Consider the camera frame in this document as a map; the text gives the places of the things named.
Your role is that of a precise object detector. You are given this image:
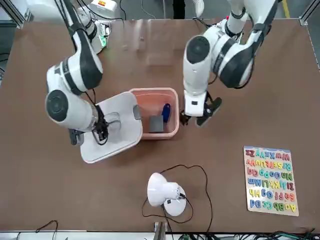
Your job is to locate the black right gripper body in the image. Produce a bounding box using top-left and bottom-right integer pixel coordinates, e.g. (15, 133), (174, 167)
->
(94, 116), (109, 143)

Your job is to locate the black lamp cable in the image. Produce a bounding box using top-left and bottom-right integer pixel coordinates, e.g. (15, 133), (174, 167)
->
(141, 164), (214, 233)

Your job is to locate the white control box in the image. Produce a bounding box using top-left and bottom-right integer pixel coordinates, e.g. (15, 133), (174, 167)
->
(89, 0), (118, 14)

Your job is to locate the blue toy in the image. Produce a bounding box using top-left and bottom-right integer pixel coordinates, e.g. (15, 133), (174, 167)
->
(161, 103), (172, 123)

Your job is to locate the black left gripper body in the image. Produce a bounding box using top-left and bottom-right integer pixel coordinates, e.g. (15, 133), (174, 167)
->
(202, 101), (217, 118)

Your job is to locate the colourful alphabet puzzle board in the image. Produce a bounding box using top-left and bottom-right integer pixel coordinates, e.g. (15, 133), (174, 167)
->
(243, 146), (300, 217)

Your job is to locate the white desk lamp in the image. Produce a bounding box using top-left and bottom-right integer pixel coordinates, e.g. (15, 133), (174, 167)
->
(146, 172), (188, 217)

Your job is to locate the aluminium frame post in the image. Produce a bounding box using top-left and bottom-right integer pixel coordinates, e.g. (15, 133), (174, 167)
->
(0, 0), (35, 28)
(153, 221), (166, 240)
(299, 0), (320, 26)

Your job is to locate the pink plastic bin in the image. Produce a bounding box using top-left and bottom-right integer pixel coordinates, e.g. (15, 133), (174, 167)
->
(129, 87), (180, 140)

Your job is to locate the grey block with round hole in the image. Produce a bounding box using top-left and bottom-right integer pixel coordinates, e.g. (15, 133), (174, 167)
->
(149, 114), (165, 134)

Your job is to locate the black cable bundle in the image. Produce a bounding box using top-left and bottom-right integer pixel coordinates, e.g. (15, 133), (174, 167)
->
(184, 226), (320, 240)

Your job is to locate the white bin lid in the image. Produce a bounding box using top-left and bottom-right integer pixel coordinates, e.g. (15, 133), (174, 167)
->
(79, 91), (144, 165)

